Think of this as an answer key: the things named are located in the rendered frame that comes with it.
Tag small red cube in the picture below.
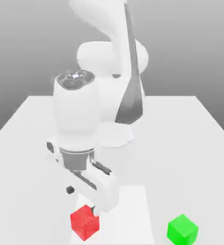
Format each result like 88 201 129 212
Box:
70 204 101 241

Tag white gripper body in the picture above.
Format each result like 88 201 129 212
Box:
63 166 121 212

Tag small green cube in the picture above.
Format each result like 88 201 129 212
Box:
166 213 199 245

